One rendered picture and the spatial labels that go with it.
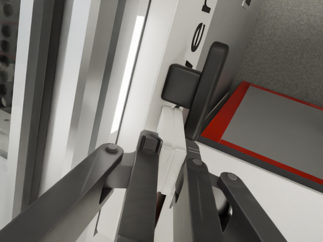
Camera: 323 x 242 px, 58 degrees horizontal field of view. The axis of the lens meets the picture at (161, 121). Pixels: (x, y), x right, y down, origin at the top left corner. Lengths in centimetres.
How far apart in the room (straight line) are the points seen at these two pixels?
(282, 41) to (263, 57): 8
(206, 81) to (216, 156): 19
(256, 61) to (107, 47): 98
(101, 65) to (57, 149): 5
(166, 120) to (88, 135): 5
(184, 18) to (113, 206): 15
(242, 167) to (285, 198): 6
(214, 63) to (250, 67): 92
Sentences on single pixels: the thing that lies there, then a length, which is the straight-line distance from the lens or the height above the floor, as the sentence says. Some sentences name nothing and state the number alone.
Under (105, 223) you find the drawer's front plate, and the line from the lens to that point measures 26.
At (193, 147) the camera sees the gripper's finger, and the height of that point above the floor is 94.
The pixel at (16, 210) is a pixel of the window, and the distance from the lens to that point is 19.
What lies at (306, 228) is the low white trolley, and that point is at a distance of 42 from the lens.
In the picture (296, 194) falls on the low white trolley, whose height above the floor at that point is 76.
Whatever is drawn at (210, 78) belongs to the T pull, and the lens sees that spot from 20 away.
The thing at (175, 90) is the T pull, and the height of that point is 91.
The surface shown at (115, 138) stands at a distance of 22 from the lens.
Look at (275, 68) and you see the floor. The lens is 111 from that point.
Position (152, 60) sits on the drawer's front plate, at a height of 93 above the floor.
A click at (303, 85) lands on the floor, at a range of 113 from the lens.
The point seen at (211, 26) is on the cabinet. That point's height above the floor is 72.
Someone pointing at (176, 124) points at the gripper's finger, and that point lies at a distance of 19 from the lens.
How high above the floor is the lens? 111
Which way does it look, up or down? 64 degrees down
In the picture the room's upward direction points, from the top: 126 degrees counter-clockwise
